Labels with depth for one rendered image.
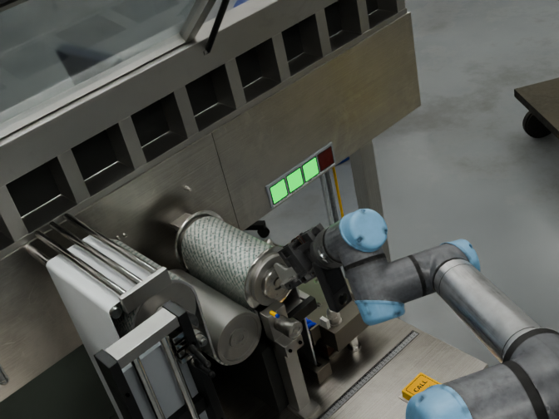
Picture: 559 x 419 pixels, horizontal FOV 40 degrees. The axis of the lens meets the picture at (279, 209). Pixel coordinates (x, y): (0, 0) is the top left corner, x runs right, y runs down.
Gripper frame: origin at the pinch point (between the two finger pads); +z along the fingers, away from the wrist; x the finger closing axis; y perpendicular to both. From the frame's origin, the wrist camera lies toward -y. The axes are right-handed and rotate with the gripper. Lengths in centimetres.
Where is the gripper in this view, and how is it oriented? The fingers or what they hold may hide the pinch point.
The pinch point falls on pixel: (294, 280)
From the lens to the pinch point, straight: 160.5
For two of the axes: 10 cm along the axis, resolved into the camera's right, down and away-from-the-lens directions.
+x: -7.1, 5.1, -4.8
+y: -5.9, -8.1, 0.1
